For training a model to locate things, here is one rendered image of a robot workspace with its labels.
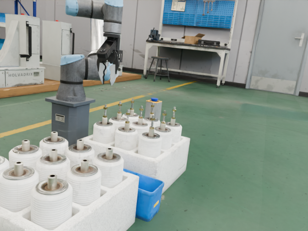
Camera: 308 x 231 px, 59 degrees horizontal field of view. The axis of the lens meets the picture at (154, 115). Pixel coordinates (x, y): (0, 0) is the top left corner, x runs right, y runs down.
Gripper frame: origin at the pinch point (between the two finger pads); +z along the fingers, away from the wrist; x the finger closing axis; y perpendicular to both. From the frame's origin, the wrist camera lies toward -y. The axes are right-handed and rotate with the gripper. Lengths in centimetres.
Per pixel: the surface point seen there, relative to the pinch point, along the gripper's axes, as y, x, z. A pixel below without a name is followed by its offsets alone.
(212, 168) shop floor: 36, -50, 44
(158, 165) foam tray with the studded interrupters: -10.9, -29.2, 28.2
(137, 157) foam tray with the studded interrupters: -10.6, -20.0, 27.0
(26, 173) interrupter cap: -53, -3, 19
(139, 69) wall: 523, 158, 35
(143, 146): -7.7, -21.4, 22.8
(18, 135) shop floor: 26, 68, 44
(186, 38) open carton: 462, 43, -44
